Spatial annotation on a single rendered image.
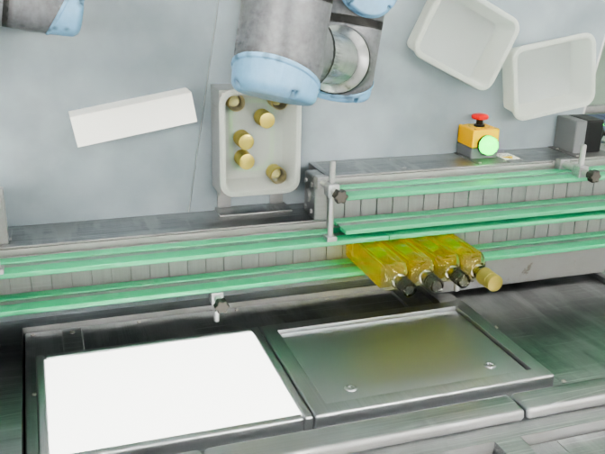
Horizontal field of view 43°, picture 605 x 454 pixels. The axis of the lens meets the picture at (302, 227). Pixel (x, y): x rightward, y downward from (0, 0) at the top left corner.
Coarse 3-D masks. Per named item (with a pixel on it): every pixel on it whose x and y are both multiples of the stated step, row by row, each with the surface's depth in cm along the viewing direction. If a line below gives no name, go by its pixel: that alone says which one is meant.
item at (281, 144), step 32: (224, 96) 153; (224, 128) 155; (256, 128) 165; (288, 128) 164; (224, 160) 158; (256, 160) 167; (288, 160) 166; (224, 192) 160; (256, 192) 162; (288, 192) 165
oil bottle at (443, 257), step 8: (408, 240) 165; (416, 240) 163; (424, 240) 163; (432, 240) 163; (424, 248) 159; (432, 248) 159; (440, 248) 159; (448, 248) 159; (432, 256) 155; (440, 256) 155; (448, 256) 155; (456, 256) 155; (440, 264) 154; (448, 264) 154; (456, 264) 154; (440, 272) 154; (448, 280) 155
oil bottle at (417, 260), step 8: (392, 240) 164; (400, 240) 164; (392, 248) 160; (400, 248) 159; (408, 248) 159; (416, 248) 159; (400, 256) 156; (408, 256) 155; (416, 256) 155; (424, 256) 155; (408, 264) 153; (416, 264) 152; (424, 264) 152; (432, 264) 153; (416, 272) 152; (432, 272) 153; (416, 280) 152
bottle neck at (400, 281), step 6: (396, 276) 150; (402, 276) 149; (396, 282) 149; (402, 282) 147; (408, 282) 146; (402, 288) 146; (408, 288) 149; (414, 288) 147; (402, 294) 147; (408, 294) 147; (414, 294) 147
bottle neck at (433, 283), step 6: (426, 270) 152; (420, 276) 151; (426, 276) 150; (432, 276) 149; (420, 282) 152; (426, 282) 149; (432, 282) 147; (438, 282) 149; (432, 288) 148; (438, 288) 149
